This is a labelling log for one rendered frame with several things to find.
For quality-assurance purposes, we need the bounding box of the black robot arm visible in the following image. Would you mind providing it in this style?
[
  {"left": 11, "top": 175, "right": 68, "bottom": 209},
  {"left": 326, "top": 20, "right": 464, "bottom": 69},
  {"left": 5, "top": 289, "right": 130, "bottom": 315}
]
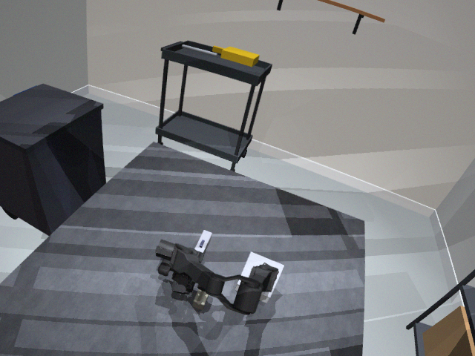
[{"left": 156, "top": 240, "right": 279, "bottom": 315}]

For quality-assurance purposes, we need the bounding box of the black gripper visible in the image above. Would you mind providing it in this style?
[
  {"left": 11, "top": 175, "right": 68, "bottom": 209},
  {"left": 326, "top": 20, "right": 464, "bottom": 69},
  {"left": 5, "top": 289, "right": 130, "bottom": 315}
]
[{"left": 158, "top": 258, "right": 206, "bottom": 291}]

